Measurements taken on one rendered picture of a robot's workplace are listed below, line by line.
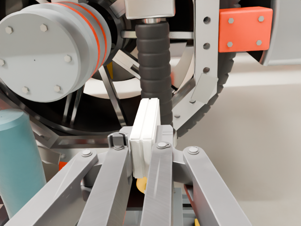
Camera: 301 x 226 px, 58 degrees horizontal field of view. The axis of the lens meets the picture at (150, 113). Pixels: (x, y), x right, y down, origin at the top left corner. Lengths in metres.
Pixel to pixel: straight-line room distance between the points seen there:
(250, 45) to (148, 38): 0.28
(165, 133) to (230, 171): 1.40
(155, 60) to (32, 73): 0.20
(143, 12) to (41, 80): 0.20
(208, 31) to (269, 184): 1.14
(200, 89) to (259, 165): 1.17
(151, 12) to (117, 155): 0.17
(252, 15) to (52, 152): 0.49
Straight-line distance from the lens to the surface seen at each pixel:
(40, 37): 0.40
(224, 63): 0.61
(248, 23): 0.52
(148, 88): 0.30
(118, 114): 0.68
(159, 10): 0.28
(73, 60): 0.39
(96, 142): 0.66
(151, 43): 0.28
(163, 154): 0.16
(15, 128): 0.52
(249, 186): 1.50
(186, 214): 1.09
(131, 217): 0.94
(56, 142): 0.67
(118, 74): 0.81
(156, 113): 0.20
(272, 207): 1.41
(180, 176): 0.16
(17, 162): 0.54
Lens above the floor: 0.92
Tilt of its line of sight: 24 degrees down
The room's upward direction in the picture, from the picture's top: 4 degrees counter-clockwise
